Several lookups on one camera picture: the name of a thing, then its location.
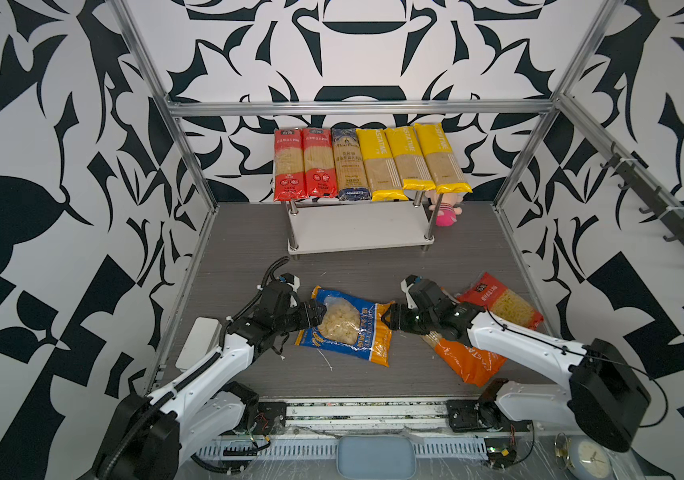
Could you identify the analog clock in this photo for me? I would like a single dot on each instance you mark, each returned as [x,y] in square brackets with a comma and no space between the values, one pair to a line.
[582,457]

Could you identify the white box beside floor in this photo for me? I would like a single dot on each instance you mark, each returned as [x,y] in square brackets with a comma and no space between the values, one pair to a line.
[201,340]

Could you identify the yellow spaghetti bag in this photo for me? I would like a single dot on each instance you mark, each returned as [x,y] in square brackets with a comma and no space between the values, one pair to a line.
[408,157]
[382,174]
[441,160]

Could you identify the pink plush pig toy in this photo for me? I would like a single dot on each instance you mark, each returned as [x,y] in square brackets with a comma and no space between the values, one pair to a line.
[446,207]

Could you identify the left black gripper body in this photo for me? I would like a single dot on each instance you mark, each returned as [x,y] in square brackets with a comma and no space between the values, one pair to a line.
[294,319]

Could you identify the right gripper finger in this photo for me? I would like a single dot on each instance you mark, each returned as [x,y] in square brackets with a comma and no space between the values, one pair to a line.
[396,310]
[394,323]

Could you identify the red spaghetti bag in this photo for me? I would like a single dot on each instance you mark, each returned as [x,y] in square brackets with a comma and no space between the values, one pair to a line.
[319,163]
[289,172]

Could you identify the red macaroni bag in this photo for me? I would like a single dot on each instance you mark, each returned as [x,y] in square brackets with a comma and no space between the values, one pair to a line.
[491,294]

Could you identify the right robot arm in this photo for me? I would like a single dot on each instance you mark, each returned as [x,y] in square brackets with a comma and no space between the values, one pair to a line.
[592,387]

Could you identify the blue orange orecchiette bag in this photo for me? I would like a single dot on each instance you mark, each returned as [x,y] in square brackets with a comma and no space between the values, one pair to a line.
[351,326]

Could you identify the grey blue pad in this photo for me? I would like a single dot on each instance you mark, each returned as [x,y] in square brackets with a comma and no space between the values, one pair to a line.
[376,458]

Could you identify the blue gold spaghetti bag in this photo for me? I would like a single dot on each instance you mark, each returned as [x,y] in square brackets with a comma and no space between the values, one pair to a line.
[351,176]

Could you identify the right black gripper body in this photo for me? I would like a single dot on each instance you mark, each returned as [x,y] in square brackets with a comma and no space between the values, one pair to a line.
[417,322]

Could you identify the orange pasta bag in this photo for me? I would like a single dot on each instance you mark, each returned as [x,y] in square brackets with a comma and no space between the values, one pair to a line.
[474,366]

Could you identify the wall hook rail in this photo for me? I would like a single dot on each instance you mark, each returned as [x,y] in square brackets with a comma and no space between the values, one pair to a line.
[658,203]

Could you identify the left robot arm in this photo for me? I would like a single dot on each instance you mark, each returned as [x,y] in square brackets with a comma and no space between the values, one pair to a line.
[151,436]

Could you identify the white two-tier shelf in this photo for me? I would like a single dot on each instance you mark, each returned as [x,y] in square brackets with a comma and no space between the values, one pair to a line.
[325,225]

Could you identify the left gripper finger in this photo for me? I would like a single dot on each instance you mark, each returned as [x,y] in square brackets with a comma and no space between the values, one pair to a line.
[315,310]
[313,328]

